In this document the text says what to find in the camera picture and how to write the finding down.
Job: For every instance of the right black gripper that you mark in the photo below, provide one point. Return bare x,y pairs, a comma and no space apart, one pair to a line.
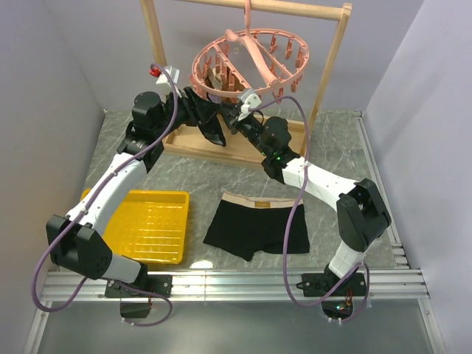
234,115

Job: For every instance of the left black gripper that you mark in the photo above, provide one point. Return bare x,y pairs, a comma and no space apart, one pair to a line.
198,109

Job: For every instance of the pink round clip hanger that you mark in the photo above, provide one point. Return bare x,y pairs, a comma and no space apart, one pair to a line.
279,57

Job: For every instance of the black underwear beige waistband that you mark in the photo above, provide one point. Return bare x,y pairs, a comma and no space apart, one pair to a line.
244,225

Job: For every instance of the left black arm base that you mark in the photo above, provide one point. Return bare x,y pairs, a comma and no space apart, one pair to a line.
136,299

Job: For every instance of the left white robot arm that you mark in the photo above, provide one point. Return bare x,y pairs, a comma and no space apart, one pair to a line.
76,240

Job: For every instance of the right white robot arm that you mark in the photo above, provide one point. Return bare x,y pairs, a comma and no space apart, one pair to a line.
361,212

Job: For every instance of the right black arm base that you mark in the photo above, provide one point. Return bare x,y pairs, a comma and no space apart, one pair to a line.
353,293

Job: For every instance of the brown underwear on hanger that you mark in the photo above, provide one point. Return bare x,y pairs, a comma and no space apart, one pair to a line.
215,80

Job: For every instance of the wooden hanging rack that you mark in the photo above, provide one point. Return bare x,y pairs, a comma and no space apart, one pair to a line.
186,143

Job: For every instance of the yellow plastic tray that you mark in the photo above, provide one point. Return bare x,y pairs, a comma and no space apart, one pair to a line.
147,226

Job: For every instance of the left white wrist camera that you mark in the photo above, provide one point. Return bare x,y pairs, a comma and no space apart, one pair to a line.
167,75

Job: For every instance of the aluminium mounting rail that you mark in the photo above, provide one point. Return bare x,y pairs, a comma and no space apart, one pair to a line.
250,285

